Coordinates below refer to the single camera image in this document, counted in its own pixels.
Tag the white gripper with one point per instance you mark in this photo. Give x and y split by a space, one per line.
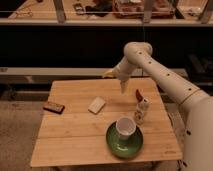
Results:
122 71

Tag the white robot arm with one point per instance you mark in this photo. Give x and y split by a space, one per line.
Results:
198 141

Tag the white ceramic cup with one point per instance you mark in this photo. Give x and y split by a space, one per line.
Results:
125 127

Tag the beige sponge block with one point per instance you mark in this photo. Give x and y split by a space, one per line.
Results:
96 105

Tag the small white patterned bottle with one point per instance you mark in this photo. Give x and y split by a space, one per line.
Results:
141 111

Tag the wooden table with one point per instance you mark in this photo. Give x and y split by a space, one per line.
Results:
77 136

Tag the brown chocolate bar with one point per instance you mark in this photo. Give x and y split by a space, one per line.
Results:
53 107

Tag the green saucer plate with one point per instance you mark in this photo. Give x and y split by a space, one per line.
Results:
124 148

